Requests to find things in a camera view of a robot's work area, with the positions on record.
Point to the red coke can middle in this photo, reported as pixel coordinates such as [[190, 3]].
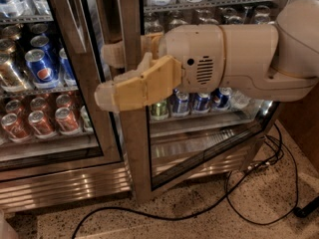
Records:
[[40, 123]]

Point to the clear water bottle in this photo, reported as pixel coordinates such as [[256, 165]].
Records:
[[238, 100]]

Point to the gold can front left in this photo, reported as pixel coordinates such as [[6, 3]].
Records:
[[13, 78]]

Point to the blue can right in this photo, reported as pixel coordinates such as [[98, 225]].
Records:
[[220, 98]]

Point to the glass fridge door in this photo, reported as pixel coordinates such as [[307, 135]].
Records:
[[147, 141], [69, 32]]

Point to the green can right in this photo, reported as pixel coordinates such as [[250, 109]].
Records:
[[159, 111]]

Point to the blue can left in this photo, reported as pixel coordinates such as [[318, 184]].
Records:
[[179, 105]]

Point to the stainless fridge base grille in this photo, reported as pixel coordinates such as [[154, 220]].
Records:
[[110, 179]]

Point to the red coke can left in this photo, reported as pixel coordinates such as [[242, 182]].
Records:
[[16, 128]]

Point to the red coke can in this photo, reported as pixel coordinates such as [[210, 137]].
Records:
[[16, 128], [67, 121], [40, 123]]

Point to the blue pepsi can front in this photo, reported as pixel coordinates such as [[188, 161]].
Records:
[[45, 74]]

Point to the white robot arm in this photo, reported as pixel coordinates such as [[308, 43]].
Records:
[[277, 62]]

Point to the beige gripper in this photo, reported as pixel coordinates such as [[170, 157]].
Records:
[[193, 52]]

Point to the red coke can right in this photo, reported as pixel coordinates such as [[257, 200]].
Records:
[[67, 121]]

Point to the blue can middle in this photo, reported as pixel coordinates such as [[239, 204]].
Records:
[[200, 103]]

